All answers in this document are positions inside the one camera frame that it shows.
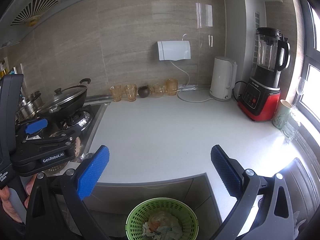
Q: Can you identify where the white wall socket box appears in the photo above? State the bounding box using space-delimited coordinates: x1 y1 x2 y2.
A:
157 41 191 61

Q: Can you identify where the black wok with lid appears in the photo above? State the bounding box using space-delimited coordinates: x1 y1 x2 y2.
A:
36 78 91 123

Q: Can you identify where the wine glass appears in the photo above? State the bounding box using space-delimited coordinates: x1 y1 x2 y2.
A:
293 76 307 108

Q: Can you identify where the green plastic basket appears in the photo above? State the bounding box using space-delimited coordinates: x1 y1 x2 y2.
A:
125 198 199 239

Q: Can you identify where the dark brown round pot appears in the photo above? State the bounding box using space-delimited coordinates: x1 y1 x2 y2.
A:
138 86 150 98

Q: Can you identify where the amber glass teapot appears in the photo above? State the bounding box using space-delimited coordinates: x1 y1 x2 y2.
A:
150 83 167 98

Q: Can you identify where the ribbed amber glass cup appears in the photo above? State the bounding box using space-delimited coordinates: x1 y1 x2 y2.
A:
165 79 178 96

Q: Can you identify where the green patterned mug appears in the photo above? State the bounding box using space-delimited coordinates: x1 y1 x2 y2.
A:
272 99 292 129

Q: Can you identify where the steel kitchen sink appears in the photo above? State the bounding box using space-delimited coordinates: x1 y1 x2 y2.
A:
281 158 319 230

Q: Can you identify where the steel pot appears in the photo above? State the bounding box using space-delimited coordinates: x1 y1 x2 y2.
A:
16 91 44 122

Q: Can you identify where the white power cable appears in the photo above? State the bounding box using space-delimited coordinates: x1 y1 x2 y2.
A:
171 33 216 103

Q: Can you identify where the clear glass container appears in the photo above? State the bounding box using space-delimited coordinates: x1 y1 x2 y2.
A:
281 112 301 141

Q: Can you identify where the range hood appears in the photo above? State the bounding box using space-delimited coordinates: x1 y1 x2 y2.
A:
1 0 83 48

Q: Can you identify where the white electric kettle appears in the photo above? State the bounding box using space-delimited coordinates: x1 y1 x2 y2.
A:
209 56 238 101

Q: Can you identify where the red black blender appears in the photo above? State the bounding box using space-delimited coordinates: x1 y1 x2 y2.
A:
238 27 291 121

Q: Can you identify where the gas stove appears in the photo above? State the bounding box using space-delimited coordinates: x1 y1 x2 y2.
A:
37 102 110 160

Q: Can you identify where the person left hand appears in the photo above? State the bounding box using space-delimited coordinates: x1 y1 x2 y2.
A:
1 174 37 224

